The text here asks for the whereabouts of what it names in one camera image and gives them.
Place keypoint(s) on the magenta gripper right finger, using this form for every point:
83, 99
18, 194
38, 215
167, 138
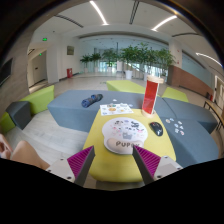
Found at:
147, 163

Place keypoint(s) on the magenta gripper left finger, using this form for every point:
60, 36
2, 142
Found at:
80, 164

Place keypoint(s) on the black computer mouse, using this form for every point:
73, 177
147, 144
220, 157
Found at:
156, 128

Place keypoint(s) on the white cartoon mouse pad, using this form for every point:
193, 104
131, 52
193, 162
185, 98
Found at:
122, 133

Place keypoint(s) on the yellow-green table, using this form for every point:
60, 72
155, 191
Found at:
111, 167

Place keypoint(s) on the grey sofa section right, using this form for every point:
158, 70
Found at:
189, 127

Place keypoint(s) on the large grey sofa bench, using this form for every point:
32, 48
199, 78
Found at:
68, 112

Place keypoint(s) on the person's bare knee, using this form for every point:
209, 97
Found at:
23, 153

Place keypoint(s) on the white sticker sheet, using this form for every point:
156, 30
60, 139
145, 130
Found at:
115, 109

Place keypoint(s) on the rolled dark blue cloth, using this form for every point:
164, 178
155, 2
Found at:
91, 100

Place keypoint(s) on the green ottoman back right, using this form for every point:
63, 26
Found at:
172, 93

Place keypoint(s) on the green ottoman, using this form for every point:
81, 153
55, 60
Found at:
125, 86
172, 93

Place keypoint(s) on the green and grey bench left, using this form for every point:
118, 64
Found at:
19, 113

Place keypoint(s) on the green ottoman back centre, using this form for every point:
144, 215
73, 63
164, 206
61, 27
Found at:
125, 86

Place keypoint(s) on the wooden bench right edge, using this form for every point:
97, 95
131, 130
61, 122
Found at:
220, 117

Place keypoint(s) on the red fire extinguisher box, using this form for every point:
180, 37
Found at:
69, 73

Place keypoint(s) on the potted plant white pot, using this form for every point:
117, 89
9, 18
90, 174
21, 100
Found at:
129, 56

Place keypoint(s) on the wall-mounted dark screen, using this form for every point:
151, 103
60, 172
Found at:
5, 71

